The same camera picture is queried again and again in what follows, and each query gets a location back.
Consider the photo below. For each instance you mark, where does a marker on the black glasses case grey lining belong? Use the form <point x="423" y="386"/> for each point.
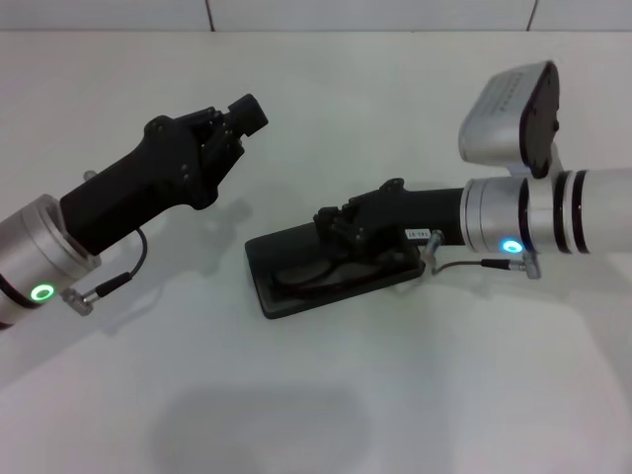
<point x="261" y="257"/>

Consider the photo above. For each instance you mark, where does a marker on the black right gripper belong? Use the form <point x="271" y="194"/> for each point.
<point x="419" y="212"/>

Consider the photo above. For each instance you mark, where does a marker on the black round-lens glasses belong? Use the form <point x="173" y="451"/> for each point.
<point x="328" y="278"/>

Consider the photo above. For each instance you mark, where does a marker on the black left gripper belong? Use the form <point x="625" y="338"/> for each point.
<point x="143" y="187"/>

